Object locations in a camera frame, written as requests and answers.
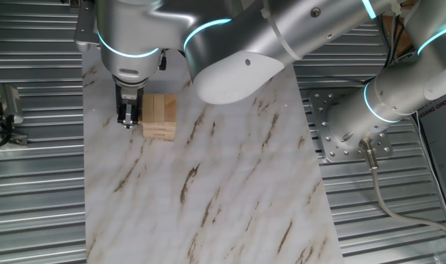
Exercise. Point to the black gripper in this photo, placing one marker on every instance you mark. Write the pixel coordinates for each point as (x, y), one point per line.
(118, 96)

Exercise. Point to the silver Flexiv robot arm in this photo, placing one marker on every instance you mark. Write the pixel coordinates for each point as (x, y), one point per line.
(245, 44)

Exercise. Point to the grey clamp device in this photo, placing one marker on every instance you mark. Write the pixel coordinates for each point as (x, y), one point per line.
(19, 139)

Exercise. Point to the white marble pattern mat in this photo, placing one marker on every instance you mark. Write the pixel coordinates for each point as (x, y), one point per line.
(226, 183)

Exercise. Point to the brown wooden board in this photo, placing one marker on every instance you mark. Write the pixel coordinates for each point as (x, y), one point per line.
(404, 44)

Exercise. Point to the white paper with red text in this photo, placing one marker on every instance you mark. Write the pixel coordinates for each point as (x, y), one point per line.
(443, 146)

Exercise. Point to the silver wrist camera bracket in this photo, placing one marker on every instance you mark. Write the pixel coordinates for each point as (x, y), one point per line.
(85, 29)

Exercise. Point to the silver depth camera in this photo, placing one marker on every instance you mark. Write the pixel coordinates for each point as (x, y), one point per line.
(12, 104)

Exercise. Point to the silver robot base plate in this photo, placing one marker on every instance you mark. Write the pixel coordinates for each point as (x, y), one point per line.
(320, 110)

